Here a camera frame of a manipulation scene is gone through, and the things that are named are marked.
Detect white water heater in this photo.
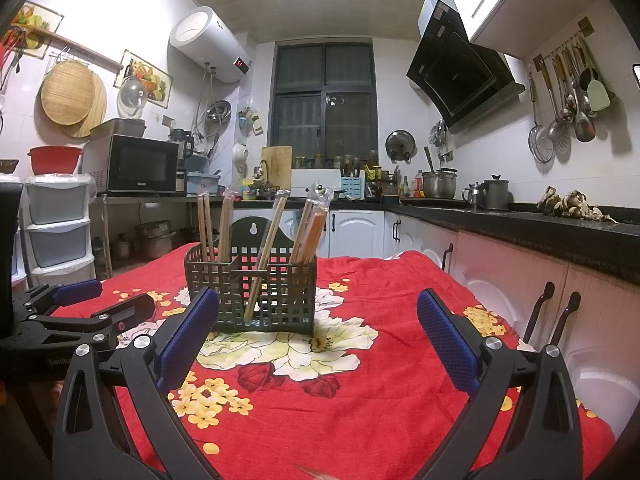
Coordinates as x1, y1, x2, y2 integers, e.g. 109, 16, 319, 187
169, 6, 252, 84

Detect red plastic basin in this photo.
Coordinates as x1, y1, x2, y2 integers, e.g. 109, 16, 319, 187
28, 145, 82, 176

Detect light chopsticks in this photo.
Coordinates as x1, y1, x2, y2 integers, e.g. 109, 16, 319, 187
244, 190, 290, 322
290, 183, 334, 264

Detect black range hood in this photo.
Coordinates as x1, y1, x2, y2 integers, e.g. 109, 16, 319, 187
407, 0, 525, 134

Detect black kitchen countertop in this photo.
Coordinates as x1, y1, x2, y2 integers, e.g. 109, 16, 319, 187
219, 196, 640, 286

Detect black microwave oven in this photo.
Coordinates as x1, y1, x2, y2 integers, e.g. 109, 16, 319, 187
80, 134, 178, 194

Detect glass pot lid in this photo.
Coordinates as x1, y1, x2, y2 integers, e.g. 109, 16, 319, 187
116, 76, 146, 119

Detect steel ladle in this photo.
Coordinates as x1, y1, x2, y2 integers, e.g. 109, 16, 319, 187
534, 54, 567, 143

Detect light green spatula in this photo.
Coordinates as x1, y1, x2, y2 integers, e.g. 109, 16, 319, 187
578, 36, 611, 113

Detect wooden shelf rack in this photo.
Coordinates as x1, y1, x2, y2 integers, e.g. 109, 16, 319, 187
89, 195, 196, 278

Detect white plastic drawer unit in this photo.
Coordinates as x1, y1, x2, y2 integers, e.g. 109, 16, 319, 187
25, 174, 96, 285

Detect dark hanging pot lid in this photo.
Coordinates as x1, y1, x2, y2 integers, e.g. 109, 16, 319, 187
385, 129, 416, 162

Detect round bamboo tray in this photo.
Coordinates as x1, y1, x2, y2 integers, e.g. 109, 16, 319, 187
40, 61, 94, 126

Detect fruit wall picture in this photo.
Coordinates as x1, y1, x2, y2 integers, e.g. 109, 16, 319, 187
114, 50, 174, 108

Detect steel kettle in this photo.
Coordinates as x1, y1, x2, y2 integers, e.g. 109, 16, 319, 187
462, 182, 485, 210

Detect blue knife block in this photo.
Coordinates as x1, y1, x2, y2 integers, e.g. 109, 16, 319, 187
341, 171, 366, 200

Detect dark kitchen window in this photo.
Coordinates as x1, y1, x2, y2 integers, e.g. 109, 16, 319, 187
268, 41, 378, 165

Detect wooden cutting board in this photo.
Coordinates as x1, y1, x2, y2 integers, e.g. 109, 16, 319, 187
262, 146, 293, 190

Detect white cabinet door right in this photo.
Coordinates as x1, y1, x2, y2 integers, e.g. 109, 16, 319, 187
329, 210, 384, 258

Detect steel stock pot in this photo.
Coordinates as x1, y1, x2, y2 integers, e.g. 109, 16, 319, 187
422, 168, 458, 200

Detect dark green utensil basket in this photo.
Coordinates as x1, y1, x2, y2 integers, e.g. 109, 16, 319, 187
184, 217, 317, 336

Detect brown chopsticks pair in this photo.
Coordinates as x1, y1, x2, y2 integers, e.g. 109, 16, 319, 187
218, 190, 236, 263
196, 193, 215, 262

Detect wire mesh skimmer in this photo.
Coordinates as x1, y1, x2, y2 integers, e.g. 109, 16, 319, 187
527, 73, 555, 165

